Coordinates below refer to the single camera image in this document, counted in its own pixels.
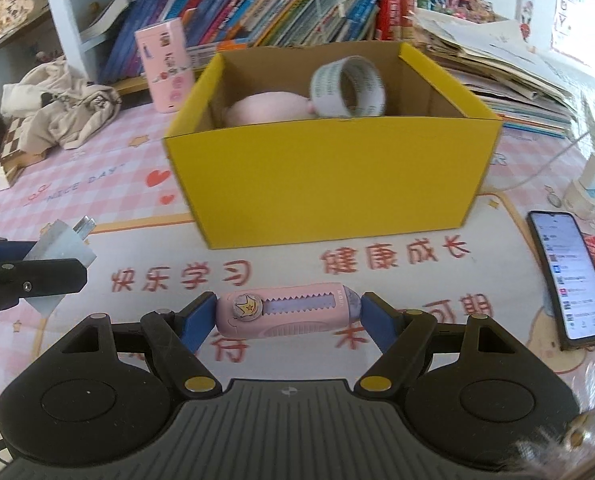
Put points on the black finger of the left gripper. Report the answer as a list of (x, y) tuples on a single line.
[(39, 278)]

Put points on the white charger plug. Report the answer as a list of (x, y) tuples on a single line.
[(62, 241)]

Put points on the stack of papers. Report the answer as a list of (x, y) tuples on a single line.
[(493, 62)]

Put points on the black smartphone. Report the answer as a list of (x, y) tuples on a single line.
[(569, 273)]

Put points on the pink plush toy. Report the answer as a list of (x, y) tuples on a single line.
[(268, 107)]

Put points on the white power strip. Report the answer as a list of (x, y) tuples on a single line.
[(579, 197)]

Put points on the row of books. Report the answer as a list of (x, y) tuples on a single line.
[(212, 25)]

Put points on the wooden chess board box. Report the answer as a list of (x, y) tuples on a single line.
[(13, 160)]

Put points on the pink utility knife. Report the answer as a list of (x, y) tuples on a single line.
[(287, 311)]

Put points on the pink sticker-covered cylinder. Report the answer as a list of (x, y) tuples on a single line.
[(166, 65)]

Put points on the beige hoodie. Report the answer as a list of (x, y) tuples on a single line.
[(57, 107)]

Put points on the pink checkered desk mat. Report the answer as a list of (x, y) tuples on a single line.
[(152, 257)]

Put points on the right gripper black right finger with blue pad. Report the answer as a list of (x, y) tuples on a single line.
[(403, 338)]

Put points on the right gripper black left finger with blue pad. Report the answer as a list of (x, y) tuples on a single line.
[(173, 338)]

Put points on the yellow cardboard box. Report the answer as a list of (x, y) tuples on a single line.
[(418, 167)]

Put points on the clear packing tape roll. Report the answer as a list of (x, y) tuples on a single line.
[(348, 88)]

